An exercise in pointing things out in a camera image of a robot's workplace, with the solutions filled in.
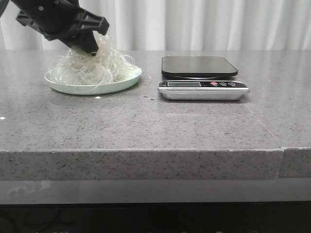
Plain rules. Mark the white pleated curtain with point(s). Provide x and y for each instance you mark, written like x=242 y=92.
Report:
x=206 y=24

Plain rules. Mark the pale green round plate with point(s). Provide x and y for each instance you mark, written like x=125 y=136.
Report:
x=131 y=78

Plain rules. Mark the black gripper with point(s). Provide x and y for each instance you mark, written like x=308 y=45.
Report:
x=53 y=18

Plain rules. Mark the white vermicelli noodle bundle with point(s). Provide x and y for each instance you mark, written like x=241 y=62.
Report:
x=108 y=65

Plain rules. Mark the black silver kitchen scale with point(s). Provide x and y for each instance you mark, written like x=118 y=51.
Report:
x=200 y=78

